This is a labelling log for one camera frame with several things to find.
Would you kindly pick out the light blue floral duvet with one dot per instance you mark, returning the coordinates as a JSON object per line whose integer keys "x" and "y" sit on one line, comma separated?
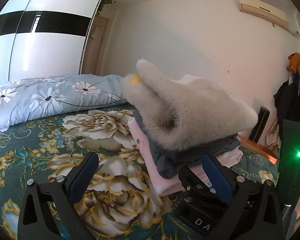
{"x": 30, "y": 99}

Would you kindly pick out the white black sliding wardrobe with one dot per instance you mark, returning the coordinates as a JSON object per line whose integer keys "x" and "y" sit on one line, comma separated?
{"x": 40, "y": 38}

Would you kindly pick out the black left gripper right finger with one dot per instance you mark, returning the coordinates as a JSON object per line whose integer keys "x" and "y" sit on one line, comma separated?
{"x": 253, "y": 209}

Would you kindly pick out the wooden door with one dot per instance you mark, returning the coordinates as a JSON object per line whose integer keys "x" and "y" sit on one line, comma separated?
{"x": 93, "y": 46}

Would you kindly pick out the folded pink garment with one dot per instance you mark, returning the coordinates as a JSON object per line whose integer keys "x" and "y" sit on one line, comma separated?
{"x": 162, "y": 186}

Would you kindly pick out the dark hanging clothes pile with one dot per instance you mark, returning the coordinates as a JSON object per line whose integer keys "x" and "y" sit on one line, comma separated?
{"x": 287, "y": 102}

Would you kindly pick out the folded dark grey garment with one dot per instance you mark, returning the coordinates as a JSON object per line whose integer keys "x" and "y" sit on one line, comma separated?
{"x": 168, "y": 163}

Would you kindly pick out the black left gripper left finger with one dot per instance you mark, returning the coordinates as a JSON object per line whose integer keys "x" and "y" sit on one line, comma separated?
{"x": 35, "y": 219}

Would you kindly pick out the wooden bed frame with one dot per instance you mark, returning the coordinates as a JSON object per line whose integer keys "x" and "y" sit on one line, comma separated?
{"x": 259, "y": 149}

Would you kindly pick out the orange hanging garment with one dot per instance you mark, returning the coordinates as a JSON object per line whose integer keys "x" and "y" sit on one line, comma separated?
{"x": 294, "y": 63}

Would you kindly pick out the fluffy pink yellow sweater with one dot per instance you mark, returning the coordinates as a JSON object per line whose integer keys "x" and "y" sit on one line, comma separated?
{"x": 179, "y": 114}

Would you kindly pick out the beige wall air conditioner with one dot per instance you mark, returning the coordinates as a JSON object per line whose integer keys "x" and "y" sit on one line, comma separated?
{"x": 265, "y": 11}

